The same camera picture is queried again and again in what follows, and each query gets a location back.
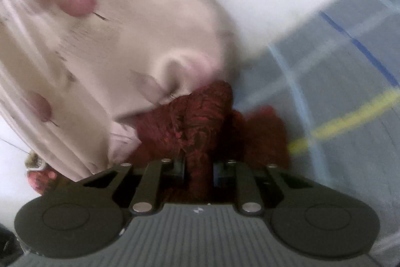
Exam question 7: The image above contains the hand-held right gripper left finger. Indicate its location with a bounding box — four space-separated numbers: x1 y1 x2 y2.
82 158 189 214

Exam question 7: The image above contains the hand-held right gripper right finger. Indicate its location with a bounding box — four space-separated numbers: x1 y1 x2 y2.
212 160 315 214

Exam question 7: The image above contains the dark red knit sweater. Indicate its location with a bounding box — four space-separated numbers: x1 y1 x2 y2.
124 81 290 202

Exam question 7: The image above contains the floral patterned clothing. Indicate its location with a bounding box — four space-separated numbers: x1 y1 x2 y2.
25 152 59 195

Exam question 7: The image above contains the grey checked blanket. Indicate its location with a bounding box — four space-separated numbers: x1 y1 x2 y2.
233 0 400 267

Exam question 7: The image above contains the beige floral cloth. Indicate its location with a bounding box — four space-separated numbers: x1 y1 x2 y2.
0 0 243 183

